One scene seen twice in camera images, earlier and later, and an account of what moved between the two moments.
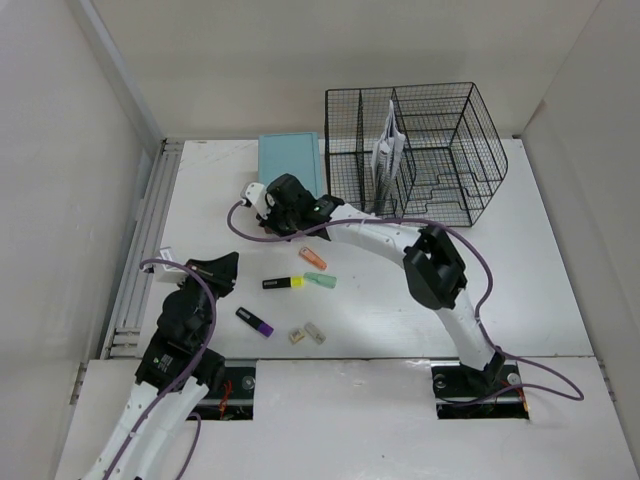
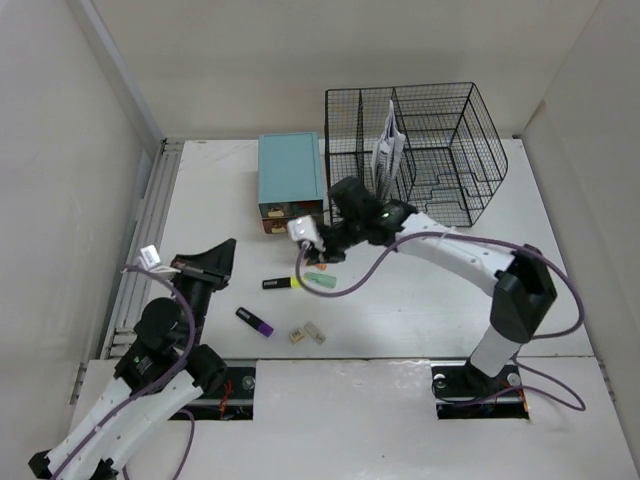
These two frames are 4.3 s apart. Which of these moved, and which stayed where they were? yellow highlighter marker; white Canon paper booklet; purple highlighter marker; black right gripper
Moved: black right gripper
Stayed: yellow highlighter marker; purple highlighter marker; white Canon paper booklet
